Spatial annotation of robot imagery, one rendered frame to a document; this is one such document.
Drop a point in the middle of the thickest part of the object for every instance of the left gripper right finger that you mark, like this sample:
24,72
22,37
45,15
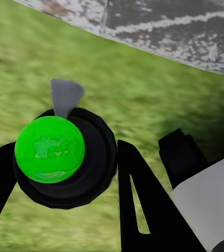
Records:
169,231

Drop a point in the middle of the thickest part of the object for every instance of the insectifuge atomizer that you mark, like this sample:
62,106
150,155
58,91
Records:
68,156

